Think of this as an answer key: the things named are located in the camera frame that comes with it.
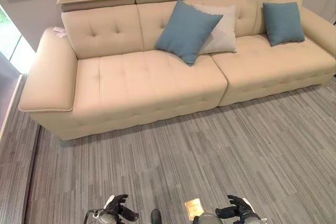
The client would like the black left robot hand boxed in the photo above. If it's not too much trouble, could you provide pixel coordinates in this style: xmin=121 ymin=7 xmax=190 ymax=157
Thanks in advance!
xmin=104 ymin=194 xmax=140 ymax=222

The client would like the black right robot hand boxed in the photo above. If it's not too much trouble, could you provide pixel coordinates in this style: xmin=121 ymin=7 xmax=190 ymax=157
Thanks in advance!
xmin=215 ymin=195 xmax=255 ymax=220

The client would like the beige leather sofa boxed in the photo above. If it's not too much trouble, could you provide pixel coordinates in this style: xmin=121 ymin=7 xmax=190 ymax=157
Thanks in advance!
xmin=18 ymin=0 xmax=336 ymax=141

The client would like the dark robot foot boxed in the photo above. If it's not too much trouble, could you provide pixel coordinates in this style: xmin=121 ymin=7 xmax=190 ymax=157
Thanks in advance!
xmin=151 ymin=208 xmax=162 ymax=224

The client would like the brass floor socket plate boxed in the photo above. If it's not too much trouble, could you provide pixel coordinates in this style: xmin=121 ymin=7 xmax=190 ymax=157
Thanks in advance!
xmin=184 ymin=198 xmax=206 ymax=215

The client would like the light grey cushion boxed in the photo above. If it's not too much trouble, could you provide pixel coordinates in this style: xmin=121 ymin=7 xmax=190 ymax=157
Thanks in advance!
xmin=190 ymin=4 xmax=238 ymax=55

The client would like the large blue cushion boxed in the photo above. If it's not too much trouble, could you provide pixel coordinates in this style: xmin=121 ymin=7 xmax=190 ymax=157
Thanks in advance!
xmin=154 ymin=0 xmax=224 ymax=67

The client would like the white paper tag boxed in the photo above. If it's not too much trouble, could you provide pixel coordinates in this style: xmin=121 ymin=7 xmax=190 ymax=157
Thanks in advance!
xmin=51 ymin=26 xmax=67 ymax=38

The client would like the small blue cushion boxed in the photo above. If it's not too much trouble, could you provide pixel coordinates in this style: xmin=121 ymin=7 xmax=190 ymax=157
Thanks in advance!
xmin=262 ymin=1 xmax=306 ymax=47

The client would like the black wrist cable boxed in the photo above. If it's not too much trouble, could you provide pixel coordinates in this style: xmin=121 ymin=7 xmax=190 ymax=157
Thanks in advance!
xmin=83 ymin=209 xmax=102 ymax=224

